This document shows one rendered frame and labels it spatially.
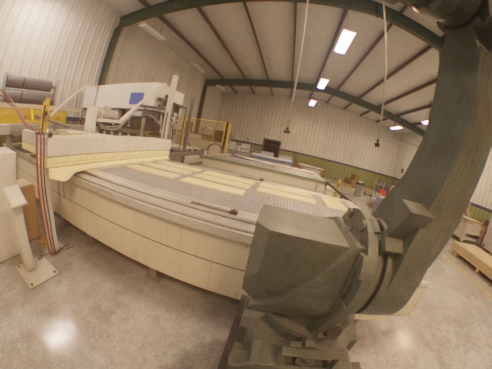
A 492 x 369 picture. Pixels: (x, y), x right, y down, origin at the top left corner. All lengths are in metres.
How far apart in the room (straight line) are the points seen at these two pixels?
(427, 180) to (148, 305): 1.85
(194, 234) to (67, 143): 1.50
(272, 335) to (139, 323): 1.08
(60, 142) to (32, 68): 4.63
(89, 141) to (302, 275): 2.21
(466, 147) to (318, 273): 0.48
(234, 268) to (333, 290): 0.95
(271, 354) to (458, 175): 0.77
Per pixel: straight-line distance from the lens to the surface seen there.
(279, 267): 0.55
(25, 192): 2.69
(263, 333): 0.91
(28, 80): 5.76
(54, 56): 6.89
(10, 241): 2.59
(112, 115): 3.59
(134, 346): 1.59
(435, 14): 0.62
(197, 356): 1.54
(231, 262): 1.40
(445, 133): 0.59
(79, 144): 2.28
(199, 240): 1.41
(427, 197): 0.55
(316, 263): 0.55
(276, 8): 7.23
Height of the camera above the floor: 1.35
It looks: 11 degrees down
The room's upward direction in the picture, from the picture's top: 11 degrees clockwise
